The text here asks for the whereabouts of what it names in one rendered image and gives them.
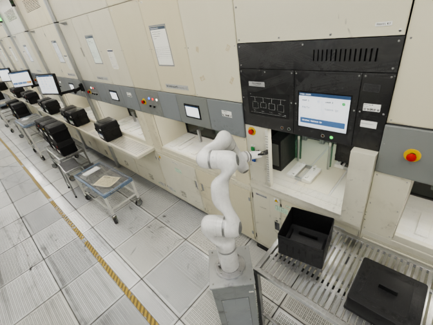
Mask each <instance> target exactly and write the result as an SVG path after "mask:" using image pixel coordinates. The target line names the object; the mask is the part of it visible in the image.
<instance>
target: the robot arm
mask: <svg viewBox="0 0 433 325"><path fill-rule="evenodd" d="M267 154H269V153H268V150H265V151H263V153H262V152H261V151H259V150H256V151H252V152H248V151H243V152H241V151H240V150H239V148H238V146H237V144H236V142H235V140H234V139H233V136H232V135H231V134H230V133H229V132H228V131H225V130H222V131H220V132H219V133H218V134H217V136H216V137H215V139H214V140H213V141H212V142H211V143H209V144H207V145H205V146H204V147H203V148H202V149H201V150H200V151H199V152H198V153H197V156H196V162H197V164H198V165H199V166H200V167H201V168H205V169H219V170H221V173H220V175H219V176H217V177H216V178H215V179H214V180H213V181H212V183H211V198H212V201H213V204H214V205H215V207H216V208H217V209H218V210H219V211H220V212H222V214H223V215H206V216H205V217H204V218H203V219H202V222H201V224H200V225H201V230H202V233H203V234H204V236H205V237H206V238H207V239H208V240H210V241H211V242H212V243H213V244H215V245H216V249H217V252H218V259H217V261H216V264H215V268H216V272H217V273H218V274H219V275H220V276H221V277H222V278H224V279H235V278H237V277H239V276H240V275H241V274H242V273H243V271H244V268H245V262H244V259H243V258H242V256H241V255H239V254H238V253H237V248H236V242H235V238H237V237H238V236H239V235H240V234H241V232H242V223H241V220H240V218H239V216H238V215H237V213H236V211H235V210H234V208H233V207H232V204H231V201H230V196H229V180H230V178H231V176H232V175H233V174H234V173H235V172H236V170H238V171H239V172H240V173H247V172H248V171H249V165H248V162H249V161H250V160H251V159H257V158H261V157H262V155H267Z"/></svg>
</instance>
